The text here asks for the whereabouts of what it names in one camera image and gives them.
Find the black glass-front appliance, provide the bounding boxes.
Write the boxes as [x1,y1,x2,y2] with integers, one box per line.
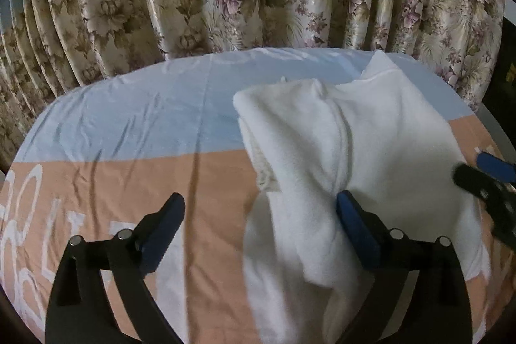
[483,0,516,147]

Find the white knit sweater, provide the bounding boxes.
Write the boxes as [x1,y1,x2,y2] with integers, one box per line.
[233,52,487,343]

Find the orange white lettered bedsheet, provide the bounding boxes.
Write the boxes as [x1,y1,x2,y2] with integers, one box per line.
[1,48,515,343]

